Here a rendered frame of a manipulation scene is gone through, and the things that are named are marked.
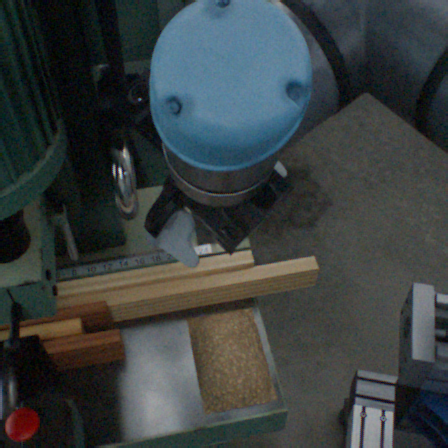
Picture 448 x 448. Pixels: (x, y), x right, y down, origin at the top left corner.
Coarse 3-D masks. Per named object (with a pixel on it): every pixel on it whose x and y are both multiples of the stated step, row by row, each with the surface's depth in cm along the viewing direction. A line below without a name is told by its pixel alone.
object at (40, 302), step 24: (24, 216) 63; (48, 240) 65; (0, 264) 59; (24, 264) 59; (48, 264) 62; (0, 288) 57; (24, 288) 58; (48, 288) 60; (0, 312) 60; (24, 312) 61; (48, 312) 62
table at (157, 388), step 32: (128, 320) 74; (160, 320) 74; (256, 320) 74; (128, 352) 71; (160, 352) 71; (64, 384) 69; (96, 384) 69; (128, 384) 69; (160, 384) 69; (192, 384) 69; (96, 416) 66; (128, 416) 66; (160, 416) 66; (192, 416) 66; (224, 416) 66; (256, 416) 66
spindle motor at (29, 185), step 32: (0, 0) 37; (0, 32) 37; (32, 32) 43; (0, 64) 39; (32, 64) 43; (0, 96) 40; (32, 96) 43; (0, 128) 41; (32, 128) 44; (64, 128) 51; (0, 160) 43; (32, 160) 45; (0, 192) 44; (32, 192) 46
